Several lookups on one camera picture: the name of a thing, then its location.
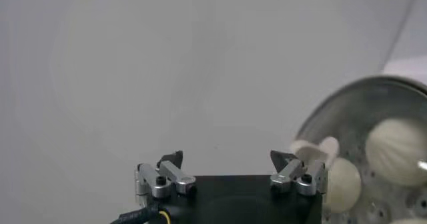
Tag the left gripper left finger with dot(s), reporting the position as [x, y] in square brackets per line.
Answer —
[160, 182]

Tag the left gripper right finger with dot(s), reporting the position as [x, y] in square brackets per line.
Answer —
[293, 178]

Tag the white steamed baozi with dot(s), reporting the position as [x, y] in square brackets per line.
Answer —
[397, 152]
[343, 185]
[412, 222]

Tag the round glass pot lid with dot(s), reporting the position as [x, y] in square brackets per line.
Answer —
[367, 105]

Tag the perforated steel steamer basket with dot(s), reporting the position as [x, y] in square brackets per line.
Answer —
[377, 208]

